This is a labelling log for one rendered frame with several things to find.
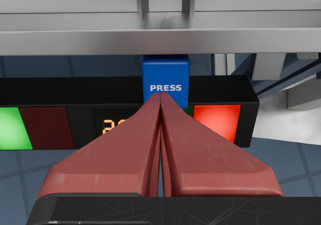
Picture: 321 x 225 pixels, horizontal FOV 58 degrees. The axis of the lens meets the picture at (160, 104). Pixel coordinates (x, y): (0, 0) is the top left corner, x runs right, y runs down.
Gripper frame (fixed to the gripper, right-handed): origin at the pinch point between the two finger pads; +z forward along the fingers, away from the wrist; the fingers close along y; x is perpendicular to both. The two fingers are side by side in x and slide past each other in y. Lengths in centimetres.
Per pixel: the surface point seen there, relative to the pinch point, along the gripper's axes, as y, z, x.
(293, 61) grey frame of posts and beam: -10.3, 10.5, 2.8
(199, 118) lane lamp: -2.5, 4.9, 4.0
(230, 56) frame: -13.2, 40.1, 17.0
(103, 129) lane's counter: 3.8, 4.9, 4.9
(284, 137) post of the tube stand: -36, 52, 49
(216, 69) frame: -10.5, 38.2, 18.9
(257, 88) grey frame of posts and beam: -10.9, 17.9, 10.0
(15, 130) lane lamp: 9.6, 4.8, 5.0
